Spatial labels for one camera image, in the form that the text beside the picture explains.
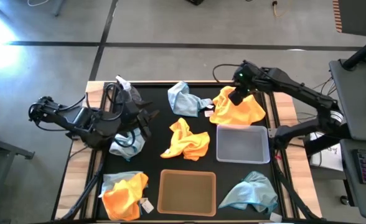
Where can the clear spray bottle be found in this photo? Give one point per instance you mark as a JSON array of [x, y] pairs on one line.
[[124, 83]]

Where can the black monitor pole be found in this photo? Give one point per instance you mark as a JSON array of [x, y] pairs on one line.
[[360, 53]]

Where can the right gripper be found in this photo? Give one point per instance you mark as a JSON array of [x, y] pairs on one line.
[[245, 76]]

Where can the wooden table with black frame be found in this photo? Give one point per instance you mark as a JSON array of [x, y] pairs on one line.
[[304, 186]]

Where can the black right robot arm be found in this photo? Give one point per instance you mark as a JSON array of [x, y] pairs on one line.
[[295, 87]]

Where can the black floor box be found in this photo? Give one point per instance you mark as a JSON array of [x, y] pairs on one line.
[[195, 2]]

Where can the orange microfiber towel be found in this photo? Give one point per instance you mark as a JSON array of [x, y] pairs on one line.
[[124, 199], [232, 115], [187, 143]]

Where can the grey metal leg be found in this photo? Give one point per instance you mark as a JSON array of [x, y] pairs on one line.
[[58, 7]]

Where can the black metal stand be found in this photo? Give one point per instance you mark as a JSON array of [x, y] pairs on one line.
[[2, 149]]

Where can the black table mat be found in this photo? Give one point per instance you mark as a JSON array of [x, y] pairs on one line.
[[155, 161]]

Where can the white paper box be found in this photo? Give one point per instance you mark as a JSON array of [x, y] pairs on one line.
[[329, 155]]

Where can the grey desk surface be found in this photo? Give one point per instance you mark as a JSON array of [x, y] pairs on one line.
[[351, 99]]

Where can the black caster wheel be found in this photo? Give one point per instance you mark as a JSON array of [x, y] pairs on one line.
[[345, 200]]

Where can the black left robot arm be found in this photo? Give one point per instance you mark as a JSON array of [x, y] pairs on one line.
[[77, 119]]

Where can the brown plastic basket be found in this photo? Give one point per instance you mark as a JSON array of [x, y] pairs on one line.
[[186, 193]]

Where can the light blue microfiber towel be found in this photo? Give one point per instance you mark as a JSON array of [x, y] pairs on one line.
[[251, 193], [183, 99], [124, 152], [111, 179]]

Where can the black mat with striped edge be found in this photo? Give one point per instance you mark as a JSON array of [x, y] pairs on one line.
[[357, 15]]

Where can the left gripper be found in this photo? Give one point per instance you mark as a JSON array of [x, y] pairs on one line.
[[130, 110]]

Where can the black diagonal frame strut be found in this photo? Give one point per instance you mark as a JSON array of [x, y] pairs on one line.
[[292, 193], [86, 189]]

